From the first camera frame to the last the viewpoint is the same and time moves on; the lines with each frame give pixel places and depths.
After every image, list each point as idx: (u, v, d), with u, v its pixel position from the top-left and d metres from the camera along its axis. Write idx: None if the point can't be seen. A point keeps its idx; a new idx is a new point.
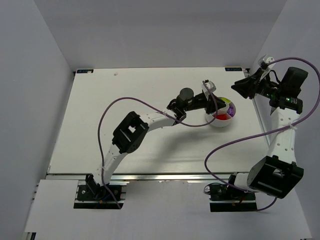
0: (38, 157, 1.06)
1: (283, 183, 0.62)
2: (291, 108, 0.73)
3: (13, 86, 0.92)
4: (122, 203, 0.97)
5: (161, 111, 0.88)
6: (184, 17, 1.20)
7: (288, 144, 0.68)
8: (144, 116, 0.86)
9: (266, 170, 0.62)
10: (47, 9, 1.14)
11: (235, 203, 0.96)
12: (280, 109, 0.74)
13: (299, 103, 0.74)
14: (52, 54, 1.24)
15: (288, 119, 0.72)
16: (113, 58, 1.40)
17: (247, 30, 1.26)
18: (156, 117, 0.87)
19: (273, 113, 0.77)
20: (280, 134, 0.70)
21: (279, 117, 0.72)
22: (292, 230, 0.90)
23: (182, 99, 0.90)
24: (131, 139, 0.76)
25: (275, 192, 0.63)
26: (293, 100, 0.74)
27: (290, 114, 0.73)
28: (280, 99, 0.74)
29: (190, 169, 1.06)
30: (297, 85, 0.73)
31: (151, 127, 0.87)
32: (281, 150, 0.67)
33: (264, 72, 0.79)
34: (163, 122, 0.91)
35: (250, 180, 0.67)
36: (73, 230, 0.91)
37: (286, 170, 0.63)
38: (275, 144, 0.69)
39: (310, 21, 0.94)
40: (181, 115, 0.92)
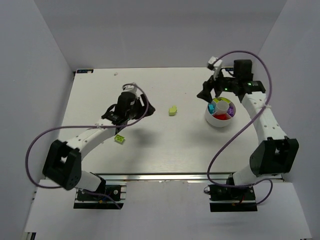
0: (38, 157, 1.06)
1: (282, 158, 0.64)
2: (257, 90, 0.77)
3: (13, 86, 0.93)
4: (122, 204, 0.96)
5: (94, 126, 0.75)
6: (184, 17, 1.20)
7: (272, 123, 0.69)
8: (73, 139, 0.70)
9: (266, 153, 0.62)
10: (47, 9, 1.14)
11: (235, 203, 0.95)
12: (248, 94, 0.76)
13: (259, 84, 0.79)
14: (51, 55, 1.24)
15: (260, 100, 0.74)
16: (113, 57, 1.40)
17: (247, 30, 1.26)
18: (88, 136, 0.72)
19: (243, 101, 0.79)
20: (262, 116, 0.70)
21: (252, 102, 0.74)
22: (292, 230, 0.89)
23: (126, 98, 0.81)
24: (65, 173, 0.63)
25: (280, 169, 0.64)
26: (253, 83, 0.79)
27: (258, 95, 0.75)
28: (244, 86, 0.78)
29: (190, 169, 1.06)
30: (248, 71, 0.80)
31: (89, 147, 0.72)
32: (271, 130, 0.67)
33: (215, 71, 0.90)
34: (103, 136, 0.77)
35: (255, 168, 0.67)
36: (73, 230, 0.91)
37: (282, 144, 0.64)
38: (263, 126, 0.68)
39: (310, 20, 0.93)
40: (122, 121, 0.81)
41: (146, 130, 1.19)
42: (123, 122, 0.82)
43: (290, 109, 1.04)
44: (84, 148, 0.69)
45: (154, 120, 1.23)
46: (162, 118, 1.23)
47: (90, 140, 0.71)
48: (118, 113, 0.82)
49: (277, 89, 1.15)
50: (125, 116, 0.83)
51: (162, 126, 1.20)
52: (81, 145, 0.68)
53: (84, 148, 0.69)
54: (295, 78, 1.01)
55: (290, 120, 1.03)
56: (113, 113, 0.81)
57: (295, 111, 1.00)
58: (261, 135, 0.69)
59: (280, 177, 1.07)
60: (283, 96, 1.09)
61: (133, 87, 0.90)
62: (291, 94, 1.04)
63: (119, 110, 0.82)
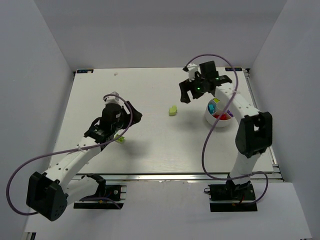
0: (38, 157, 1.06)
1: (262, 133, 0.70)
2: (224, 82, 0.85)
3: (13, 86, 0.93)
4: (122, 204, 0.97)
5: (75, 149, 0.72)
6: (184, 16, 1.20)
7: (245, 104, 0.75)
8: (53, 168, 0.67)
9: (247, 131, 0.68)
10: (47, 9, 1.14)
11: (235, 203, 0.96)
12: (218, 87, 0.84)
13: (226, 77, 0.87)
14: (51, 54, 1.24)
15: (229, 89, 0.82)
16: (113, 57, 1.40)
17: (247, 30, 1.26)
18: (69, 162, 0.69)
19: (216, 94, 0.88)
20: (235, 100, 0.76)
21: (224, 91, 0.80)
22: (292, 230, 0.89)
23: (111, 112, 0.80)
24: (47, 206, 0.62)
25: (263, 143, 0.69)
26: (220, 77, 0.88)
27: (228, 85, 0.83)
28: (211, 81, 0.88)
29: (190, 169, 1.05)
30: (214, 68, 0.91)
31: (73, 172, 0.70)
32: (245, 109, 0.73)
33: (190, 74, 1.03)
34: (87, 157, 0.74)
35: (242, 149, 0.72)
36: (73, 230, 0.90)
37: (259, 121, 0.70)
38: (238, 108, 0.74)
39: (310, 20, 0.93)
40: (108, 136, 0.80)
41: (146, 130, 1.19)
42: (109, 137, 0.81)
43: (290, 109, 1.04)
44: (66, 177, 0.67)
45: (154, 120, 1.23)
46: (162, 118, 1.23)
47: (71, 167, 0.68)
48: (103, 128, 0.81)
49: (276, 89, 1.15)
50: (111, 130, 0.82)
51: (162, 126, 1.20)
52: (62, 176, 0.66)
53: (66, 176, 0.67)
54: (295, 78, 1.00)
55: (290, 120, 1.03)
56: (98, 128, 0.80)
57: (294, 111, 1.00)
58: (238, 117, 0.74)
59: (280, 176, 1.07)
60: (283, 96, 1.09)
61: (114, 97, 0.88)
62: (290, 94, 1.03)
63: (104, 126, 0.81)
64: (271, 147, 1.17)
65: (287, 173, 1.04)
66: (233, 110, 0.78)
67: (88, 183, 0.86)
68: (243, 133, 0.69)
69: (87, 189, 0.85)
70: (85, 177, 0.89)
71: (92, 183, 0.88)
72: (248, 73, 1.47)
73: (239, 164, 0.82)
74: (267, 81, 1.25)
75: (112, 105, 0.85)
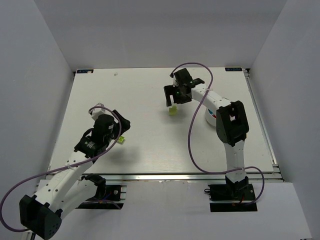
0: (38, 157, 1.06)
1: (238, 121, 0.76)
2: (198, 83, 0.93)
3: (13, 86, 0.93)
4: (122, 204, 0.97)
5: (65, 167, 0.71)
6: (184, 17, 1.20)
7: (218, 98, 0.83)
8: (43, 190, 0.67)
9: (224, 120, 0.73)
10: (47, 9, 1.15)
11: (235, 203, 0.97)
12: (193, 88, 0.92)
13: (199, 79, 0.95)
14: (51, 54, 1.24)
15: (203, 88, 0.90)
16: (113, 57, 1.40)
17: (247, 30, 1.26)
18: (59, 183, 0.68)
19: (191, 95, 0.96)
20: (209, 96, 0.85)
21: (198, 91, 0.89)
22: (292, 230, 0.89)
23: (103, 124, 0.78)
24: (40, 228, 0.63)
25: (241, 129, 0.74)
26: (194, 80, 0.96)
27: (202, 85, 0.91)
28: (186, 84, 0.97)
29: (190, 169, 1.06)
30: (187, 74, 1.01)
31: (64, 192, 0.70)
32: (218, 102, 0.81)
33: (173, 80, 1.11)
34: (78, 174, 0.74)
35: (223, 139, 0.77)
36: (73, 230, 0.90)
37: (233, 111, 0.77)
38: (212, 102, 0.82)
39: (309, 20, 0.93)
40: (99, 148, 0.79)
41: (146, 130, 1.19)
42: (101, 148, 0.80)
43: (290, 109, 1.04)
44: (57, 198, 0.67)
45: (154, 120, 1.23)
46: (163, 118, 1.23)
47: (61, 188, 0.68)
48: (94, 140, 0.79)
49: (276, 89, 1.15)
50: (103, 142, 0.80)
51: (162, 126, 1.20)
52: (53, 198, 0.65)
53: (57, 198, 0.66)
54: (295, 78, 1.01)
55: (290, 120, 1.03)
56: (89, 141, 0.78)
57: (294, 111, 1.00)
58: (215, 110, 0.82)
59: (280, 176, 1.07)
60: (283, 96, 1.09)
61: (100, 109, 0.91)
62: (290, 94, 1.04)
63: (95, 138, 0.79)
64: (271, 147, 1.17)
65: (287, 173, 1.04)
66: (209, 105, 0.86)
67: (85, 189, 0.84)
68: (221, 123, 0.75)
69: (83, 196, 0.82)
70: (82, 182, 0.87)
71: (90, 187, 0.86)
72: (248, 73, 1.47)
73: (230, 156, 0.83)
74: (267, 81, 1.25)
75: (105, 116, 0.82)
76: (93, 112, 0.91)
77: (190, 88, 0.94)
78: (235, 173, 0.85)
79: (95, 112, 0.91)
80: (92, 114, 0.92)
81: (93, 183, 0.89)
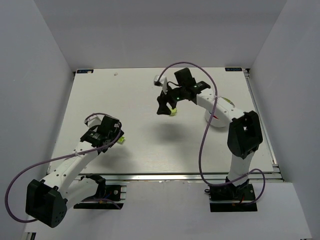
0: (38, 157, 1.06)
1: (252, 131, 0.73)
2: (203, 88, 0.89)
3: (13, 86, 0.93)
4: (122, 204, 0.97)
5: (72, 154, 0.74)
6: (184, 17, 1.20)
7: (228, 107, 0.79)
8: (51, 175, 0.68)
9: (239, 134, 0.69)
10: (47, 9, 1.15)
11: (235, 203, 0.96)
12: (198, 94, 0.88)
13: (203, 83, 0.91)
14: (51, 54, 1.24)
15: (209, 95, 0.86)
16: (113, 57, 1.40)
17: (247, 30, 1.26)
18: (67, 169, 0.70)
19: (198, 102, 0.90)
20: (219, 105, 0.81)
21: (205, 98, 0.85)
22: (292, 230, 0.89)
23: (110, 119, 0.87)
24: (48, 213, 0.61)
25: (255, 141, 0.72)
26: (199, 84, 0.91)
27: (207, 91, 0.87)
28: (193, 89, 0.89)
29: (190, 169, 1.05)
30: (189, 75, 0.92)
31: (71, 179, 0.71)
32: (230, 112, 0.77)
33: (163, 87, 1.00)
34: (84, 162, 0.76)
35: (236, 151, 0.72)
36: (73, 230, 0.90)
37: (246, 121, 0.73)
38: (224, 113, 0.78)
39: (309, 20, 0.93)
40: (104, 140, 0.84)
41: (146, 130, 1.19)
42: (106, 141, 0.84)
43: (290, 109, 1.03)
44: (64, 183, 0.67)
45: (154, 120, 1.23)
46: (163, 118, 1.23)
47: (69, 173, 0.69)
48: (100, 133, 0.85)
49: (277, 89, 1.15)
50: (108, 136, 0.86)
51: (162, 126, 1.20)
52: (61, 182, 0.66)
53: (64, 183, 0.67)
54: (295, 78, 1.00)
55: (291, 120, 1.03)
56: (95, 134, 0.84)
57: (295, 111, 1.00)
58: (226, 121, 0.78)
59: (280, 177, 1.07)
60: (283, 96, 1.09)
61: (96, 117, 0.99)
62: (290, 94, 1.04)
63: (101, 131, 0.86)
64: (271, 147, 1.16)
65: (287, 173, 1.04)
66: (219, 116, 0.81)
67: (88, 184, 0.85)
68: (234, 136, 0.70)
69: (86, 191, 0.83)
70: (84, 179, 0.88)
71: (91, 182, 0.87)
72: (248, 73, 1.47)
73: (236, 165, 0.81)
74: (267, 81, 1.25)
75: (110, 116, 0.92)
76: (89, 120, 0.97)
77: (197, 93, 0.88)
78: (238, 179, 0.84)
79: (92, 120, 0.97)
80: (88, 123, 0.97)
81: (94, 183, 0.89)
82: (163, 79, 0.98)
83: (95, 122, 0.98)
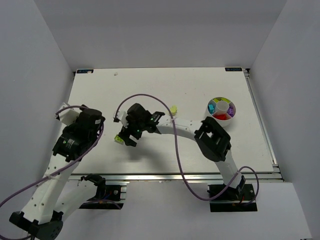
0: (38, 157, 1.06)
1: (216, 134, 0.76)
2: (160, 117, 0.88)
3: (13, 86, 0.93)
4: (122, 204, 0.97)
5: (45, 178, 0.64)
6: (184, 17, 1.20)
7: (186, 123, 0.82)
8: (29, 205, 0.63)
9: (205, 141, 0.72)
10: (47, 9, 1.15)
11: (235, 203, 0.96)
12: (157, 124, 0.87)
13: (157, 113, 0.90)
14: (51, 54, 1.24)
15: (166, 120, 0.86)
16: (113, 57, 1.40)
17: (247, 30, 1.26)
18: (43, 197, 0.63)
19: (161, 131, 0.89)
20: (178, 126, 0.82)
21: (164, 124, 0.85)
22: (292, 230, 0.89)
23: (89, 117, 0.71)
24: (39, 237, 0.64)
25: (223, 141, 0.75)
26: (154, 116, 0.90)
27: (163, 118, 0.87)
28: (150, 123, 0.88)
29: (190, 169, 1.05)
30: (141, 108, 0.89)
31: (53, 201, 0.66)
32: (190, 127, 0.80)
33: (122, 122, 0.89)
34: (63, 180, 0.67)
35: (214, 159, 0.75)
36: (73, 230, 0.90)
37: (207, 127, 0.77)
38: (186, 129, 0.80)
39: (309, 20, 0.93)
40: (84, 145, 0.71)
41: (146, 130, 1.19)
42: (85, 145, 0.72)
43: (290, 110, 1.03)
44: (45, 212, 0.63)
45: None
46: None
47: (47, 200, 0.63)
48: (77, 136, 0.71)
49: (277, 89, 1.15)
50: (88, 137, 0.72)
51: None
52: (40, 214, 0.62)
53: (45, 211, 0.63)
54: (295, 78, 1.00)
55: (291, 120, 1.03)
56: (71, 138, 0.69)
57: (295, 111, 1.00)
58: (191, 136, 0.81)
59: (280, 176, 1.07)
60: (283, 96, 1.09)
61: (69, 108, 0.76)
62: (290, 95, 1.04)
63: (79, 134, 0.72)
64: (271, 147, 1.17)
65: (287, 173, 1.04)
66: (183, 134, 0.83)
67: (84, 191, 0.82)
68: (206, 148, 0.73)
69: (84, 195, 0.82)
70: (82, 183, 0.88)
71: (90, 187, 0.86)
72: (248, 73, 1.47)
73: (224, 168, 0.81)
74: (267, 81, 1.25)
75: (89, 109, 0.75)
76: (60, 114, 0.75)
77: (155, 125, 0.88)
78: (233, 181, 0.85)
79: (65, 113, 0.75)
80: (60, 118, 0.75)
81: (93, 184, 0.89)
82: (121, 113, 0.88)
83: (69, 115, 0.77)
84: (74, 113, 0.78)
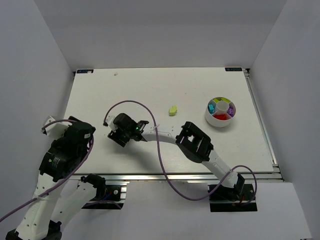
0: (38, 157, 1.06)
1: (196, 137, 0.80)
2: (144, 126, 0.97)
3: (13, 86, 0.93)
4: (122, 204, 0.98)
5: (34, 199, 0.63)
6: (184, 17, 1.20)
7: (169, 130, 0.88)
8: (23, 225, 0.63)
9: (186, 146, 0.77)
10: (48, 9, 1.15)
11: (235, 203, 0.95)
12: (142, 132, 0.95)
13: (142, 122, 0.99)
14: (51, 54, 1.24)
15: (150, 127, 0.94)
16: (113, 58, 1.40)
17: (247, 30, 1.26)
18: (34, 217, 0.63)
19: (146, 139, 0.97)
20: (160, 132, 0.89)
21: (148, 131, 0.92)
22: (292, 230, 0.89)
23: (77, 132, 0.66)
24: None
25: (204, 142, 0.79)
26: (139, 125, 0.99)
27: (148, 126, 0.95)
28: (137, 133, 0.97)
29: (190, 169, 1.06)
30: (127, 119, 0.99)
31: (47, 219, 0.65)
32: (171, 132, 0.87)
33: (110, 127, 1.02)
34: (54, 199, 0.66)
35: (197, 160, 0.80)
36: (74, 230, 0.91)
37: (187, 132, 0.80)
38: (168, 134, 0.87)
39: (310, 21, 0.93)
40: (72, 162, 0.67)
41: None
42: (74, 162, 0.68)
43: (290, 110, 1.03)
44: (39, 230, 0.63)
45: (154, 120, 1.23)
46: (163, 118, 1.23)
47: (39, 220, 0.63)
48: (64, 152, 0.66)
49: (276, 89, 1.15)
50: (76, 153, 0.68)
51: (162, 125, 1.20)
52: (33, 234, 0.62)
53: (39, 230, 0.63)
54: (295, 78, 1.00)
55: (291, 120, 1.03)
56: (58, 155, 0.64)
57: (295, 111, 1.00)
58: (173, 140, 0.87)
59: (280, 176, 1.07)
60: (283, 96, 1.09)
61: (55, 122, 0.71)
62: (290, 95, 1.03)
63: (67, 149, 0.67)
64: (271, 147, 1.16)
65: (287, 173, 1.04)
66: (165, 139, 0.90)
67: (80, 196, 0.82)
68: (188, 152, 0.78)
69: (82, 200, 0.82)
70: (80, 186, 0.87)
71: (89, 191, 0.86)
72: (248, 73, 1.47)
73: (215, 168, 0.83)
74: (267, 81, 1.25)
75: (77, 123, 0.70)
76: (47, 129, 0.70)
77: (140, 134, 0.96)
78: (225, 179, 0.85)
79: (51, 128, 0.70)
80: (47, 133, 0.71)
81: (92, 186, 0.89)
82: (110, 118, 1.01)
83: (57, 128, 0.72)
84: (62, 126, 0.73)
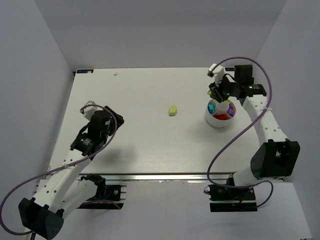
0: (38, 156, 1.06)
1: (283, 161, 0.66)
2: (257, 93, 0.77)
3: (13, 86, 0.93)
4: (122, 204, 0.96)
5: (62, 167, 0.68)
6: (184, 17, 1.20)
7: (274, 126, 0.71)
8: (41, 192, 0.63)
9: (267, 155, 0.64)
10: (48, 10, 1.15)
11: (235, 203, 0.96)
12: (249, 97, 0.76)
13: (260, 87, 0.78)
14: (51, 54, 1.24)
15: (260, 103, 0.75)
16: (113, 57, 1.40)
17: (247, 30, 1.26)
18: (56, 184, 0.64)
19: (243, 104, 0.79)
20: (263, 120, 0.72)
21: (254, 104, 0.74)
22: (292, 230, 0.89)
23: (99, 120, 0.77)
24: (43, 230, 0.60)
25: (280, 172, 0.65)
26: (255, 87, 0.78)
27: (259, 98, 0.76)
28: (246, 90, 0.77)
29: (190, 169, 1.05)
30: (250, 73, 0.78)
31: (64, 191, 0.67)
32: (272, 133, 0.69)
33: (215, 77, 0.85)
34: (76, 173, 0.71)
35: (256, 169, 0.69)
36: (73, 230, 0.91)
37: (284, 147, 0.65)
38: (264, 128, 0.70)
39: (310, 20, 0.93)
40: (97, 145, 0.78)
41: (146, 131, 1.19)
42: (98, 145, 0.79)
43: (290, 109, 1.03)
44: (56, 200, 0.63)
45: (154, 120, 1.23)
46: (163, 118, 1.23)
47: (60, 188, 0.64)
48: (90, 136, 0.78)
49: (276, 89, 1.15)
50: (100, 137, 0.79)
51: (161, 125, 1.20)
52: (52, 200, 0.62)
53: (56, 199, 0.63)
54: (295, 78, 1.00)
55: (290, 120, 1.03)
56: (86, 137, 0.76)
57: (295, 111, 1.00)
58: (262, 137, 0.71)
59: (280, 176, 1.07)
60: (283, 96, 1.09)
61: (92, 106, 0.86)
62: (290, 95, 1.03)
63: (92, 134, 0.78)
64: None
65: None
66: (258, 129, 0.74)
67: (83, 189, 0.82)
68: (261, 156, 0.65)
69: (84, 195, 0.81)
70: (82, 182, 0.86)
71: (90, 187, 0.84)
72: None
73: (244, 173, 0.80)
74: (267, 81, 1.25)
75: (99, 112, 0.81)
76: (84, 110, 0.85)
77: (246, 96, 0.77)
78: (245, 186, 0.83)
79: (88, 110, 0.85)
80: (84, 114, 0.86)
81: (93, 184, 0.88)
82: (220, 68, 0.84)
83: (92, 112, 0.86)
84: None
